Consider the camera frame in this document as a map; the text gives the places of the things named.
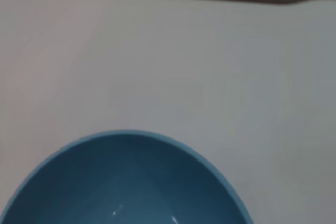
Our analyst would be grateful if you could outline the blue bowl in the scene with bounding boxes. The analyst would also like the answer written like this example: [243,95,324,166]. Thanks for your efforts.
[0,129,254,224]

